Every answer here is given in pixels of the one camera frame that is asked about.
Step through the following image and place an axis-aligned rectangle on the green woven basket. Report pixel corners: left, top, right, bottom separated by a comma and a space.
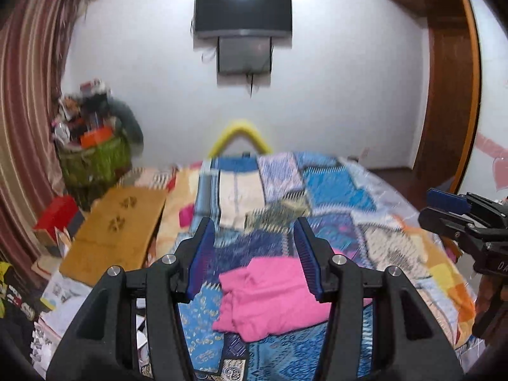
57, 135, 132, 191

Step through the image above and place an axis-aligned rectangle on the black printed cloth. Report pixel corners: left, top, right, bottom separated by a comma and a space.
0, 261, 41, 328

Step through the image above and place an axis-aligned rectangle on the pink button shirt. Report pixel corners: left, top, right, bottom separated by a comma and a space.
213, 256, 374, 343

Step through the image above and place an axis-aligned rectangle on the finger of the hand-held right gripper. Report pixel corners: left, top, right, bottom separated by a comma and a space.
418, 206, 474, 244
427, 188, 474, 216

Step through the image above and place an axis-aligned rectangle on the wall-mounted black television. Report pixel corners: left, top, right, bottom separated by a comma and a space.
193, 0, 293, 41

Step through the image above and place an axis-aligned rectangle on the striped brown curtain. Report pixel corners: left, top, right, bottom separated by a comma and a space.
0, 0, 93, 286

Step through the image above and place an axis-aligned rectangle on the peach printed bed sheet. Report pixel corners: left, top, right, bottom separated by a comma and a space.
119, 163, 207, 271

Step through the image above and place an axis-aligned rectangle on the pink heart sticker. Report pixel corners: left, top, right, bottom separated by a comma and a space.
475, 131, 508, 191

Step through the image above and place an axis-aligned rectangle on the blue patchwork blanket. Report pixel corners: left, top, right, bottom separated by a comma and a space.
175, 151, 477, 381

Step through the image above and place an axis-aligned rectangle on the brown wooden wardrobe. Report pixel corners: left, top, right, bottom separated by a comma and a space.
380, 0, 483, 196

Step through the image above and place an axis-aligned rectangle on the dark glass wall shelf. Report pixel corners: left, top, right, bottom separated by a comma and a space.
217, 37, 274, 76

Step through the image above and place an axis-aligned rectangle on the grey plush toy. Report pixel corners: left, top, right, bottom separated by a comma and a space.
107, 99, 144, 148

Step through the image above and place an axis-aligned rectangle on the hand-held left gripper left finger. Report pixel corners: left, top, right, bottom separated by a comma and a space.
45, 217, 217, 381

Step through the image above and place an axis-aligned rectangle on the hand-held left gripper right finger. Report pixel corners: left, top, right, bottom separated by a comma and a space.
294, 216, 465, 381

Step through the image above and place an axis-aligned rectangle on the yellow foam tube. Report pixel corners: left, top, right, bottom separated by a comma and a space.
208, 120, 274, 158

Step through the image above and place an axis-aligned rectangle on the orange box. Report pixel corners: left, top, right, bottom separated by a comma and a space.
80, 126, 114, 147

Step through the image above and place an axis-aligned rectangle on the pile of clutter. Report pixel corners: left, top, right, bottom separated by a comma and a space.
53, 79, 117, 144

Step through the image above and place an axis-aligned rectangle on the wooden lap table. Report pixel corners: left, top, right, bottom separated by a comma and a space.
59, 186, 167, 287

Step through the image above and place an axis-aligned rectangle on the red box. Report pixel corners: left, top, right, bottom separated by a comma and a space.
34, 195, 81, 233

